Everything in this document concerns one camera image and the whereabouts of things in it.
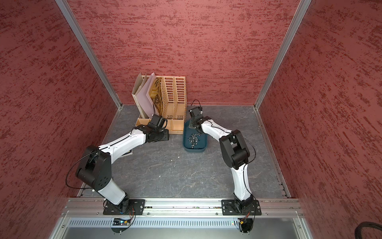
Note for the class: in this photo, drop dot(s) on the teal plastic storage tray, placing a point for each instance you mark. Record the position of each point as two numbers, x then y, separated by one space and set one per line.
203 143

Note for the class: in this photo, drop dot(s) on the beige plastic file organizer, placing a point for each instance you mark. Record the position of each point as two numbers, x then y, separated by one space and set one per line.
174 93

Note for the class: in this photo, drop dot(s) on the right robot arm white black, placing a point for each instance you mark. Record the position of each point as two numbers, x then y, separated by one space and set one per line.
235 154

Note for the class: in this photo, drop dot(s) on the patterned gold black booklet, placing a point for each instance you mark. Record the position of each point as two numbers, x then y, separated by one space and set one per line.
156 95

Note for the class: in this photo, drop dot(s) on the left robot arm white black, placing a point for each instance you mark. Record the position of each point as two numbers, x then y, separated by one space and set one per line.
94 168

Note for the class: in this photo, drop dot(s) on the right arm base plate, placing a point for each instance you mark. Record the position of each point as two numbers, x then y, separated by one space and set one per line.
236 208

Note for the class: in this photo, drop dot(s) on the pile of silver wing nuts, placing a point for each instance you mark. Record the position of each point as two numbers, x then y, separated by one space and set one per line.
194 139

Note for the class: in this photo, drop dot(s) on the brown cardboard folder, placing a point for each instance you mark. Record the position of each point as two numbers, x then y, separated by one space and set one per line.
138 85

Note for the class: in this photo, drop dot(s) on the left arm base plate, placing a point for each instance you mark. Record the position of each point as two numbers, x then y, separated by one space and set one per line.
126 207

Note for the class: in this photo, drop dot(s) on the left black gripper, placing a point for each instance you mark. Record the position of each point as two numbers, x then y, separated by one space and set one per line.
166 137

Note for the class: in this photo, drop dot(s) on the pink paper folder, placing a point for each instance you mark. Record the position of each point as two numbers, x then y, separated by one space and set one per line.
144 97

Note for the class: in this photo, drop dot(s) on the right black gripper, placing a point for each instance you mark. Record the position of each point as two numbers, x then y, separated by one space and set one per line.
191 123

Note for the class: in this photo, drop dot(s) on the aluminium front rail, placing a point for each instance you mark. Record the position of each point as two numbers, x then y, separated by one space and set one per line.
185 208

